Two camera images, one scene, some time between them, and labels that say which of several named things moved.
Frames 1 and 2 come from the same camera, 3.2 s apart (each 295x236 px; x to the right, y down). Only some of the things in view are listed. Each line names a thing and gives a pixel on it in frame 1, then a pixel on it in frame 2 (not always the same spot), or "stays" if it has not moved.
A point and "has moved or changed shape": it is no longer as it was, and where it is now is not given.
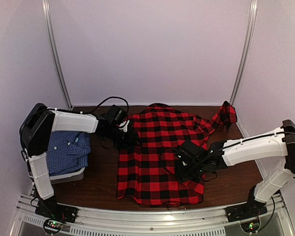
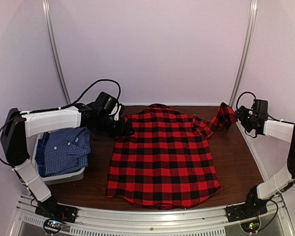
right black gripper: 181,175 -> 240,114
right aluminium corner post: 253,13 stays
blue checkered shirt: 67,151 stays
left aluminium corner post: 54,51 stays
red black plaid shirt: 146,172 has moved or changed shape
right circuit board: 252,226 stays
